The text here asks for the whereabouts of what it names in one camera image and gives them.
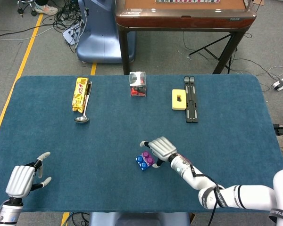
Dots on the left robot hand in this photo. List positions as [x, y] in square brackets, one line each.
[20, 180]

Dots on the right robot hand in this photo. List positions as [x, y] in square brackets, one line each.
[162, 148]

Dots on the purple building block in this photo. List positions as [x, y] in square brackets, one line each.
[146, 155]

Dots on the blue building block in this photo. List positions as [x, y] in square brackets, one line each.
[144, 166]

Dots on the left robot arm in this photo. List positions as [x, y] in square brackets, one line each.
[9, 212]

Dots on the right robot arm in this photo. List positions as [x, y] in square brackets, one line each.
[245, 196]

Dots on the blue-grey own robot base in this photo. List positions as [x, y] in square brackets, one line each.
[141, 220]

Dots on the yellow sponge block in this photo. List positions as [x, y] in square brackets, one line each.
[175, 104]

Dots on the black folding stand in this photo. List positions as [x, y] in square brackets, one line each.
[192, 113]

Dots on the clear box with red toys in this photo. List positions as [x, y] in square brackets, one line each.
[138, 84]

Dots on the metal spoon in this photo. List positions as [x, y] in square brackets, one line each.
[81, 119]

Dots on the yellow snack packet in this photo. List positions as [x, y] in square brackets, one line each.
[80, 94]

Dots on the brown mahjong table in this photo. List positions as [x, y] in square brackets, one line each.
[179, 20]

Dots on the white power strip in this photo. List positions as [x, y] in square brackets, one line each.
[70, 35]

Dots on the seated person in black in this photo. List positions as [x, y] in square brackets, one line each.
[47, 9]

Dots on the black rolling stool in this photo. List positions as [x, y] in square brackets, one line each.
[26, 5]

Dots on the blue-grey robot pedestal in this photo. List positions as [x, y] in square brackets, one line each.
[96, 35]

